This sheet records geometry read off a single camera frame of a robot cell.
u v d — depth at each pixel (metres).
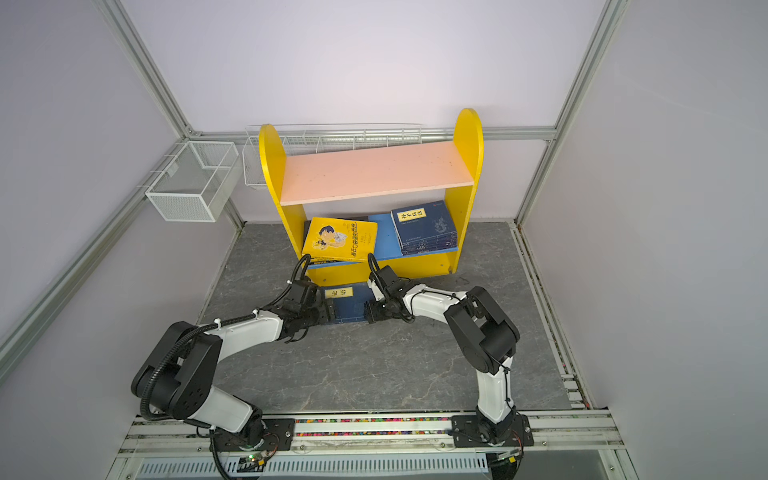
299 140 0.94
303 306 0.73
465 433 0.74
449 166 0.79
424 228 0.93
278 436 0.74
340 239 0.89
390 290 0.75
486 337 0.50
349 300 0.99
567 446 0.73
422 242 0.91
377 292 0.83
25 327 0.52
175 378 0.44
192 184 0.97
